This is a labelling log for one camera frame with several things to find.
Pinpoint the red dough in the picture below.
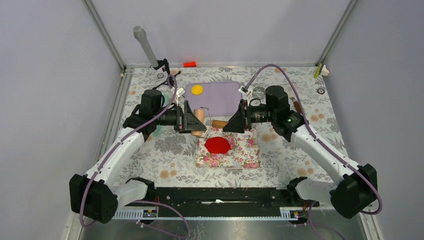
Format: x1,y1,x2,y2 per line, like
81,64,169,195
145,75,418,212
204,136,232,154

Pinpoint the orange red block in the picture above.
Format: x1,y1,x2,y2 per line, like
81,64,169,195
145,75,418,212
183,61,197,68

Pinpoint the purple tray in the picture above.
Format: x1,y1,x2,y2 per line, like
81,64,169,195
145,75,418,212
184,81,242,117

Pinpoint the grey microphone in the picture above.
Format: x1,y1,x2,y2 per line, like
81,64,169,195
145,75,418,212
133,25,159,68

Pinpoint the white green clip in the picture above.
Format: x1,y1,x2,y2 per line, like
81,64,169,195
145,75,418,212
314,63,330,79

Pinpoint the yellow dough disc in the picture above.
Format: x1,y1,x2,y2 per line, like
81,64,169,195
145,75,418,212
191,84,203,96

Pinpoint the metal dough scraper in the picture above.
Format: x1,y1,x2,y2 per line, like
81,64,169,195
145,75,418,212
290,97,303,115

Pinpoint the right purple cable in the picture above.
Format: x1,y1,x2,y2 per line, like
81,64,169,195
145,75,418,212
245,63,384,240

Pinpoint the purple cable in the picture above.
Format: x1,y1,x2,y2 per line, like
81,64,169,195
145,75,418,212
245,63,384,240
78,74,191,240

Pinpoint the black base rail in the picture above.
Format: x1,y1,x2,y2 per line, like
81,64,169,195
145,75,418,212
129,187,312,219

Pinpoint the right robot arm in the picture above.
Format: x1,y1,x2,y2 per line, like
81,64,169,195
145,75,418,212
222,85,378,219

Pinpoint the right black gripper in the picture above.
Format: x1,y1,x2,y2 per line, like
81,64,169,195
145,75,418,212
223,99,277,134

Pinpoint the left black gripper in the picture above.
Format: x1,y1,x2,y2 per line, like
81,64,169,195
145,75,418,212
154,100,207,134

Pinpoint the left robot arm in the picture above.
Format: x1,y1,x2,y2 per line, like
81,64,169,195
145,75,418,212
69,89,207,224

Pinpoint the black mini tripod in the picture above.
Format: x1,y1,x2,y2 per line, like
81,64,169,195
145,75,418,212
151,58,182,90

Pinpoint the mint green rolling pin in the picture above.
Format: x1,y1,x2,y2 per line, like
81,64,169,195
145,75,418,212
151,94,169,138

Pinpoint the floral table mat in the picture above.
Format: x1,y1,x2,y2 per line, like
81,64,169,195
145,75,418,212
109,66,359,189

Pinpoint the wooden dough roller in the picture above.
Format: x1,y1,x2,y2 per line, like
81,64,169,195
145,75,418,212
191,107,228,138

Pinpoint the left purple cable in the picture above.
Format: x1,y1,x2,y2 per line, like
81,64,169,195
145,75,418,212
78,74,191,240

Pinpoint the floral tray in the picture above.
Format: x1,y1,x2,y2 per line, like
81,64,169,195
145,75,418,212
195,128,261,169

